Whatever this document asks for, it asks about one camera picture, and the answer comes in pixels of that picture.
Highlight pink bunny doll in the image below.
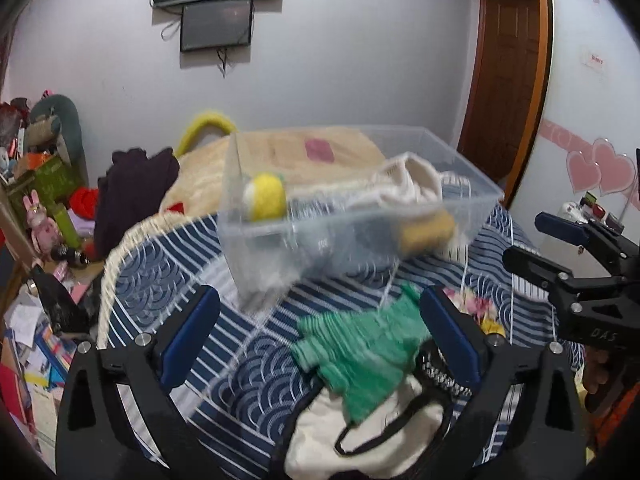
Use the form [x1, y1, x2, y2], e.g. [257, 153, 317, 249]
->
[22, 190, 63, 263]

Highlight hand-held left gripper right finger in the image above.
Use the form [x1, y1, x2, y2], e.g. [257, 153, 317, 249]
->
[419, 285, 589, 480]

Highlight blue wave-patterned blanket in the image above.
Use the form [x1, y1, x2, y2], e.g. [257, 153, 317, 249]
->
[95, 187, 586, 480]

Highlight beige fluffy blanket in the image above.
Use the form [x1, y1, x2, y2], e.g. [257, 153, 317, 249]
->
[159, 127, 386, 218]

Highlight person's right hand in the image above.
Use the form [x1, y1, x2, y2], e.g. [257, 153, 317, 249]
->
[580, 346, 610, 398]

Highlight tan plush toy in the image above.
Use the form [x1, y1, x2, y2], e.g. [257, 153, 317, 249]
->
[397, 209, 457, 257]

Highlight red cloth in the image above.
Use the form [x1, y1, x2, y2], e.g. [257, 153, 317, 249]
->
[69, 186, 101, 221]

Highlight small black wall screen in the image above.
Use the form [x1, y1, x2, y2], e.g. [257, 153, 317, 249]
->
[179, 0, 254, 53]

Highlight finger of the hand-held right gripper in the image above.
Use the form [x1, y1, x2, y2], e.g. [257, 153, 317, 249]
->
[502, 246, 608, 308]
[534, 211, 626, 261]

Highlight cream bag with black strap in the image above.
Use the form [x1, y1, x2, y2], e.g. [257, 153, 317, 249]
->
[282, 375, 458, 480]

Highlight green cardboard box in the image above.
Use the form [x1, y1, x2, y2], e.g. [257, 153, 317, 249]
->
[5, 152, 83, 221]

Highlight clear plastic storage bin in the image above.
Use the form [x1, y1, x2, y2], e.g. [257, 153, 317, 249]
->
[216, 126, 505, 318]

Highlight green knitted cloth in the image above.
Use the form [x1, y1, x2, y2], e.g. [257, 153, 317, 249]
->
[289, 282, 432, 423]

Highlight black stand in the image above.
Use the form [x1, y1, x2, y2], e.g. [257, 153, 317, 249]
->
[31, 264, 98, 337]

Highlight grey-green plush cushion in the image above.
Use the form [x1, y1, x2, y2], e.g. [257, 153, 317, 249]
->
[27, 94, 86, 181]

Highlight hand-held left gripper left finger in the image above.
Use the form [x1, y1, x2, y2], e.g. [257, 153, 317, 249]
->
[55, 285, 223, 480]

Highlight dark purple garment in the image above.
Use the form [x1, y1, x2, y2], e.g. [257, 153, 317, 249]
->
[92, 148, 181, 261]

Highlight pile of papers and books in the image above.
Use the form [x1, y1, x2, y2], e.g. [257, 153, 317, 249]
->
[0, 280, 81, 456]

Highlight pink heart wall stickers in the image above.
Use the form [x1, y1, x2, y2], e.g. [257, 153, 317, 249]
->
[566, 137, 637, 197]

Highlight black and white beaded strap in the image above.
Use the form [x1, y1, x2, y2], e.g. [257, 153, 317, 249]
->
[415, 347, 473, 396]

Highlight cream knitted cloth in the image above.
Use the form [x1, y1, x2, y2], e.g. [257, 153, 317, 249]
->
[295, 152, 476, 211]

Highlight floral patterned cloth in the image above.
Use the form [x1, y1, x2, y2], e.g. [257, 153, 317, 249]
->
[447, 287, 506, 338]

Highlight yellow plush loop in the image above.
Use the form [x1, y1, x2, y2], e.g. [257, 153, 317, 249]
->
[175, 113, 237, 158]

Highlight brown wooden door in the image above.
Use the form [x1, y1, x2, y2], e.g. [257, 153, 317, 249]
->
[456, 0, 553, 211]

